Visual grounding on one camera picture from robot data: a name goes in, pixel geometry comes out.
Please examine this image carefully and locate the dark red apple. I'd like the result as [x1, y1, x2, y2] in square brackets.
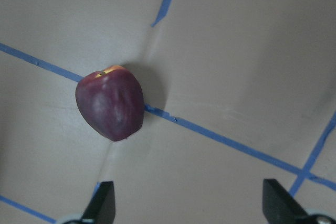
[75, 65, 145, 142]

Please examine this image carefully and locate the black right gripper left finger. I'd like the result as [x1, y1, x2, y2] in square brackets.
[81, 181, 116, 224]

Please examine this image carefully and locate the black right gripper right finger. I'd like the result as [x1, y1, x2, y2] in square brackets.
[262, 179, 308, 224]

